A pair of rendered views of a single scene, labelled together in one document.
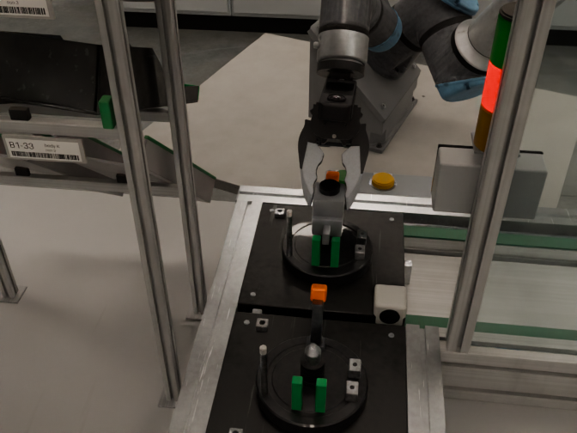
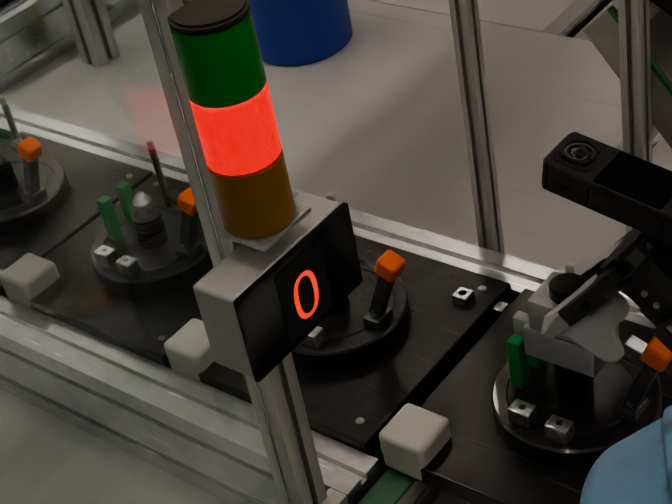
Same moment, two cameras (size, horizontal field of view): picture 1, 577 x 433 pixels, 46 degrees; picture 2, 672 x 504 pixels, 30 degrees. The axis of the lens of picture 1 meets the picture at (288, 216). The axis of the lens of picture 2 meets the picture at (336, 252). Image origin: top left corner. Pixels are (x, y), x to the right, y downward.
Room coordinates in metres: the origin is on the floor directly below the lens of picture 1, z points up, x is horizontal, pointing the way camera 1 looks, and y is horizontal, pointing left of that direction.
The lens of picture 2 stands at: (1.11, -0.76, 1.73)
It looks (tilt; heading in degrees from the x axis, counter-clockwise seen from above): 36 degrees down; 127
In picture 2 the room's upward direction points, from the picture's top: 12 degrees counter-clockwise
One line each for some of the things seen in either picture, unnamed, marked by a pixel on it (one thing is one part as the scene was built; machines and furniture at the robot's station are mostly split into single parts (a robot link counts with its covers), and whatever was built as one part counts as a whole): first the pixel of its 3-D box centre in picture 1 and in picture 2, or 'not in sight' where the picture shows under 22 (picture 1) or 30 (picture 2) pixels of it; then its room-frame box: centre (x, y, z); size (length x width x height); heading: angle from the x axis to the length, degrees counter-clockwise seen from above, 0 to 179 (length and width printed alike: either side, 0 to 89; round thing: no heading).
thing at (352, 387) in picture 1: (312, 366); (329, 285); (0.54, -0.03, 1.01); 0.24 x 0.24 x 0.13; 83
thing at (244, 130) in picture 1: (366, 127); not in sight; (1.38, -0.18, 0.84); 0.90 x 0.70 x 0.03; 64
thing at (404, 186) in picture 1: (381, 196); not in sight; (1.00, -0.17, 0.93); 0.21 x 0.07 x 0.06; 83
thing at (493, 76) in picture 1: (509, 84); (236, 122); (0.65, -0.23, 1.34); 0.05 x 0.05 x 0.05
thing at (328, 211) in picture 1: (328, 208); (558, 314); (0.78, -0.06, 1.07); 0.08 x 0.04 x 0.07; 173
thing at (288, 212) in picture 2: (500, 125); (252, 187); (0.65, -0.23, 1.29); 0.05 x 0.05 x 0.05
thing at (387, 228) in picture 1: (326, 259); (576, 415); (0.79, -0.06, 0.96); 0.24 x 0.24 x 0.02; 83
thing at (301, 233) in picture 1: (326, 249); (575, 398); (0.79, -0.06, 0.98); 0.14 x 0.14 x 0.02
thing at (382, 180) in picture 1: (382, 182); not in sight; (1.00, -0.17, 0.96); 0.04 x 0.04 x 0.02
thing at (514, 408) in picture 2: (359, 252); (522, 413); (0.77, -0.11, 1.00); 0.02 x 0.01 x 0.02; 173
